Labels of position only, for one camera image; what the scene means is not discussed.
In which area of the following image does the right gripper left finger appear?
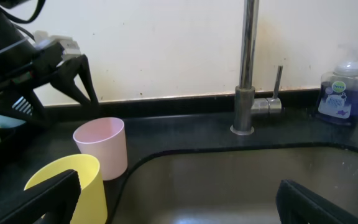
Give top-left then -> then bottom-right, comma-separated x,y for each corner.
0,169 -> 82,224

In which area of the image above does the black cable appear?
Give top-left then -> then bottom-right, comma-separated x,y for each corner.
0,0 -> 47,41

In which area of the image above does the blue soap bottle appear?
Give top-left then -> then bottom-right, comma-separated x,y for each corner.
314,46 -> 358,126

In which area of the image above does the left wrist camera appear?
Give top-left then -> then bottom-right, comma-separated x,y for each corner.
32,30 -> 82,62

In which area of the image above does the steel tap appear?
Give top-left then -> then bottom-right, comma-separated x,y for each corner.
230,0 -> 284,136

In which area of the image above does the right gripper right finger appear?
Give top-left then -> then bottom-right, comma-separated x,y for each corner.
275,179 -> 358,224

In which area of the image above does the yellow cup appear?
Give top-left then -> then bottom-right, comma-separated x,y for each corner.
24,154 -> 108,224

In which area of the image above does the blue cup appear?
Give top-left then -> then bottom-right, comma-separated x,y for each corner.
0,104 -> 27,129

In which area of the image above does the steel sink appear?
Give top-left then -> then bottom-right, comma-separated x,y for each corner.
110,144 -> 358,224

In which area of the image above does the pink cup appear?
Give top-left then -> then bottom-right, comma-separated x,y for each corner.
72,116 -> 129,181

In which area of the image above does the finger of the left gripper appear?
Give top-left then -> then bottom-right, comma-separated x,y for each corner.
50,54 -> 100,107
0,88 -> 48,129

